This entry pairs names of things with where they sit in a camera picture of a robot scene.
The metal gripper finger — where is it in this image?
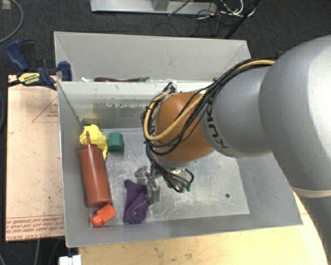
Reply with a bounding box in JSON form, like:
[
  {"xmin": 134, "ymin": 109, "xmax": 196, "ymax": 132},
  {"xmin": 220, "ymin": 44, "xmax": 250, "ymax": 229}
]
[
  {"xmin": 147, "ymin": 181, "xmax": 162, "ymax": 204},
  {"xmin": 134, "ymin": 165, "xmax": 150, "ymax": 186}
]

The purple cloth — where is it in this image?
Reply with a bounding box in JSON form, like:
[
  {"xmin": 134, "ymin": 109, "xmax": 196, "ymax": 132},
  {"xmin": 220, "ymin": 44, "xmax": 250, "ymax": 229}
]
[{"xmin": 122, "ymin": 179, "xmax": 151, "ymax": 225}]

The green plastic cup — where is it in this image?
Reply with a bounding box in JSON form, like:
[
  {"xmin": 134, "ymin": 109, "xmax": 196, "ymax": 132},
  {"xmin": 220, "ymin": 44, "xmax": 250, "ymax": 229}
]
[{"xmin": 107, "ymin": 131, "xmax": 125, "ymax": 153}]

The grey metal bin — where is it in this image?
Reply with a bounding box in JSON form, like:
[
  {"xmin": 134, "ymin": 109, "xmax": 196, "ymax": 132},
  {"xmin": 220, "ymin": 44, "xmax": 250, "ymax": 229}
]
[{"xmin": 54, "ymin": 31, "xmax": 303, "ymax": 248}]

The red-brown squeeze bottle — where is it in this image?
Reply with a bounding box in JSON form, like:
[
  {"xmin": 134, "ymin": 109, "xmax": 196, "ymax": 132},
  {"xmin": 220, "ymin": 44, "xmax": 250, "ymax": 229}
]
[{"xmin": 78, "ymin": 131, "xmax": 113, "ymax": 208}]

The small orange bottle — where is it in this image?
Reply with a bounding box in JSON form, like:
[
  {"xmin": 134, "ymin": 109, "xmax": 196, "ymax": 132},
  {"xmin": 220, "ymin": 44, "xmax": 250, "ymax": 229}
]
[{"xmin": 90, "ymin": 203, "xmax": 118, "ymax": 229}]

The yellow toy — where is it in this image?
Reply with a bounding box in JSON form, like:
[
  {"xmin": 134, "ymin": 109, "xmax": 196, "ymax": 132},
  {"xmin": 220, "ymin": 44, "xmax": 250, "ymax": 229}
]
[{"xmin": 79, "ymin": 124, "xmax": 109, "ymax": 162}]

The brown cardboard board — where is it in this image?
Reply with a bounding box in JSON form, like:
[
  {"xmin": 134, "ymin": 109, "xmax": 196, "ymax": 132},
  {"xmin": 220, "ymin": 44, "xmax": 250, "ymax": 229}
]
[{"xmin": 5, "ymin": 75, "xmax": 66, "ymax": 243}]

